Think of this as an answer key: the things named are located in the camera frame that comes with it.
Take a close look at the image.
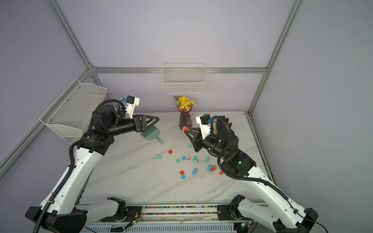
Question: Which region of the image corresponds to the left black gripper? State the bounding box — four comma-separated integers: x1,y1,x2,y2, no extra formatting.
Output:
109,115,159,138

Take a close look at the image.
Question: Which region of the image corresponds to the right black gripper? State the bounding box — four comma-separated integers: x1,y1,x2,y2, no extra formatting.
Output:
186,128,229,161

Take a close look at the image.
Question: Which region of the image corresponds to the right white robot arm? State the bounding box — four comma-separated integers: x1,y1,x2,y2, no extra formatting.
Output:
182,114,319,233

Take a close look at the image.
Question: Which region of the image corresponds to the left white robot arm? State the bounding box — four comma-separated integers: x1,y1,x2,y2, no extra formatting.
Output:
25,96,159,233

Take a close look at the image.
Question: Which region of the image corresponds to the green dustpan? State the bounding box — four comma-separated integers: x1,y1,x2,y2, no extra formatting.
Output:
140,126,164,144

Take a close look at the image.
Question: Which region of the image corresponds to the dark glass vase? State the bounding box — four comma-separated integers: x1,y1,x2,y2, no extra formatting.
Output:
179,111,192,130

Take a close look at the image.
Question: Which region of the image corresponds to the black yellow work glove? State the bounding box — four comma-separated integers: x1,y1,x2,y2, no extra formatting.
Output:
217,116,232,128

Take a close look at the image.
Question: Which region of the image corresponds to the yellow flower bouquet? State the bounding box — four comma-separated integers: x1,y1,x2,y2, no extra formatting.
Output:
174,96,197,113

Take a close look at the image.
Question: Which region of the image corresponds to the lower white mesh shelf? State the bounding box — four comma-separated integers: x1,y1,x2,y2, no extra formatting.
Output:
68,137,81,145

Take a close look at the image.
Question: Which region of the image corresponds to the white mesh shelf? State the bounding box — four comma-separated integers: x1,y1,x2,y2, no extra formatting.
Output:
39,79,107,143
68,137,81,145

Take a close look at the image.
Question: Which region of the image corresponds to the upper white mesh shelf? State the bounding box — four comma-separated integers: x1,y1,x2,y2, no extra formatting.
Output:
39,79,107,143

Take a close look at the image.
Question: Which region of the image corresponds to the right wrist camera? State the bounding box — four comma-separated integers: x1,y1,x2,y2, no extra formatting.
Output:
196,114,214,140

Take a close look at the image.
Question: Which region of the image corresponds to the white wire wall basket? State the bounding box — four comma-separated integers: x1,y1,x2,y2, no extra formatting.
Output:
162,63,206,95

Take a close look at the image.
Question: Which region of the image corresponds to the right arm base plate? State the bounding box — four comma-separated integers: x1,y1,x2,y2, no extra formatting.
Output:
217,205,251,221

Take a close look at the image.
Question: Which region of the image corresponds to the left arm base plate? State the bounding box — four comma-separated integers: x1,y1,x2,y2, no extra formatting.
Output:
100,206,142,222

